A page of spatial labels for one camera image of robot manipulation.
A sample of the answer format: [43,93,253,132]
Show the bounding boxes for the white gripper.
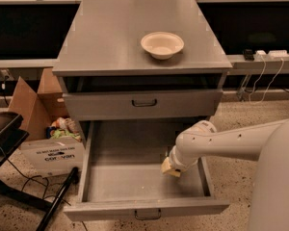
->
[161,145,197,177]

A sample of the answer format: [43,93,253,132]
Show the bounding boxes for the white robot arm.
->
[161,119,289,231]

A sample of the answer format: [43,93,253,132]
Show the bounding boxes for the open grey middle drawer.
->
[64,119,229,221]

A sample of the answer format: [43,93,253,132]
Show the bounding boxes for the closed grey upper drawer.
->
[64,90,223,120]

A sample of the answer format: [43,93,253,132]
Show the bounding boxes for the grey drawer cabinet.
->
[53,0,231,137]

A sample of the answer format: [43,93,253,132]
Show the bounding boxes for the colourful items in box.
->
[46,117,82,141]

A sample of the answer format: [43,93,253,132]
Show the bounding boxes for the open cardboard box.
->
[9,68,85,177]

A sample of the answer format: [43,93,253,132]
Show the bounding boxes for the white paper bowl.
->
[141,32,184,60]

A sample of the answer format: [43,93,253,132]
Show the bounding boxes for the black adapter on shelf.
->
[243,49,254,61]

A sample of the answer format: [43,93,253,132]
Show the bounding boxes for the white power strip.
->
[255,50,289,60]

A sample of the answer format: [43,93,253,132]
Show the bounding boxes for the black stand on left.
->
[0,112,78,231]

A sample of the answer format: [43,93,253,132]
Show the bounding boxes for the white cable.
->
[249,55,285,103]

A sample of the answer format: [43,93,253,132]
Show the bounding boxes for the black cable on floor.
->
[0,141,71,207]

